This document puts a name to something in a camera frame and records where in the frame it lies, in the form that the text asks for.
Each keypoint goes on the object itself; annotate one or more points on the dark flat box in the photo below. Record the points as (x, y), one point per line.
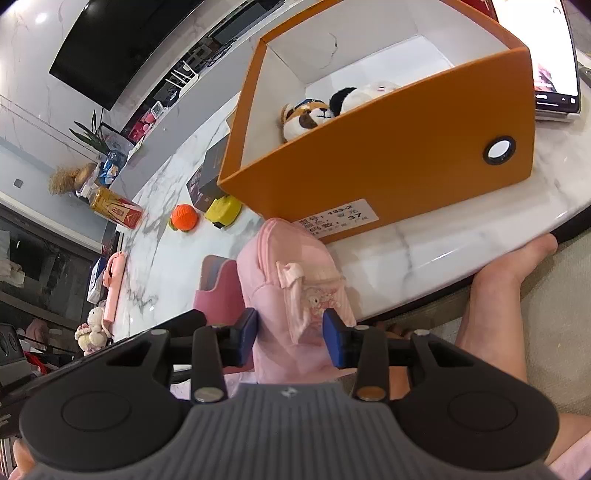
(210, 177)

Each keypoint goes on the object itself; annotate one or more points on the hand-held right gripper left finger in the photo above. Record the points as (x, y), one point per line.
(247, 337)

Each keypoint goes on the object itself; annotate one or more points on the brown white dog plush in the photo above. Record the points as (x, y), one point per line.
(302, 121)

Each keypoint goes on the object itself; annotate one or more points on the yellow red carton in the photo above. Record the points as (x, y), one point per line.
(115, 206)

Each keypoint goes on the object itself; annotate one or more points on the green potted plant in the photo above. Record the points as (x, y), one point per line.
(94, 134)

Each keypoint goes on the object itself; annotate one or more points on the black television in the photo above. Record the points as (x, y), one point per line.
(115, 46)

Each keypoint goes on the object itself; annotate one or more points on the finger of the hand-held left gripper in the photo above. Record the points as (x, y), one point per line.
(187, 321)

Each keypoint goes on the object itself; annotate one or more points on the yellow tape measure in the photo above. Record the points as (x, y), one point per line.
(222, 210)

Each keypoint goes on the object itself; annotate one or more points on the black white panda plush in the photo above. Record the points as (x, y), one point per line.
(342, 99)

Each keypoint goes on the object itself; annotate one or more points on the orange cardboard box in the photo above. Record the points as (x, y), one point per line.
(392, 161)

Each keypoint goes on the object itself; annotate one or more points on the person's leg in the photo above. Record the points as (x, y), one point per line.
(498, 314)

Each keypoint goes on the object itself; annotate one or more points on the red pink box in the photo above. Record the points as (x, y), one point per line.
(143, 125)

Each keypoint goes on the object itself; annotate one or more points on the orange toy fruit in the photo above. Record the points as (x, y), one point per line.
(183, 218)

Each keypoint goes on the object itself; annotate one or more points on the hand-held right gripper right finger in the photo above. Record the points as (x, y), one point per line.
(333, 339)

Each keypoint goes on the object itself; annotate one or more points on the blue snack bag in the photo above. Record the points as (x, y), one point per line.
(112, 168)

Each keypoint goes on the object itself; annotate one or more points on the white bunny plush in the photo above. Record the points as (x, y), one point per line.
(93, 330)

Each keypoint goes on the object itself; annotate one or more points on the straw basket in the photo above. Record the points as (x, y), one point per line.
(69, 179)

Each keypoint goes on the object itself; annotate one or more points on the pink fabric bag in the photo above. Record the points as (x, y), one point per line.
(286, 286)

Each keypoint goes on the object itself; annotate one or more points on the white plush toy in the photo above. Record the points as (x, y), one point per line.
(376, 89)

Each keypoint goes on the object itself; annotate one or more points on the white blue box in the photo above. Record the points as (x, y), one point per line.
(96, 279)

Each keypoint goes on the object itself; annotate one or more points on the pink plastic holder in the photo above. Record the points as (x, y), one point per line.
(217, 288)

